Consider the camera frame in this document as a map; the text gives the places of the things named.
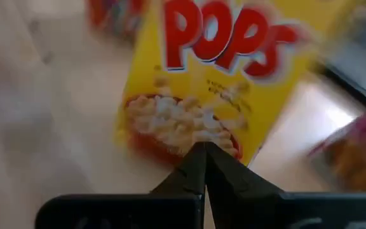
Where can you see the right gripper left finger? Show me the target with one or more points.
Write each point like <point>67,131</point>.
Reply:
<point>176,203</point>

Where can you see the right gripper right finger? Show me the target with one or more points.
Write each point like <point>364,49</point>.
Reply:
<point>243,203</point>

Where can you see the yellow Corn Pops cereal box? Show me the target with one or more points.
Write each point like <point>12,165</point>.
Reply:
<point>265,101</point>

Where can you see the purple Raisin Bran cereal box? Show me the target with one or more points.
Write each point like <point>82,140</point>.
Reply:
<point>361,152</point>

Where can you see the red Froot Loops cereal box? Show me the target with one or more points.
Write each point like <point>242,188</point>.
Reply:
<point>116,16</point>

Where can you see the wooden shelf black metal frame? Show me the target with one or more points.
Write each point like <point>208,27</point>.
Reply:
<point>59,127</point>

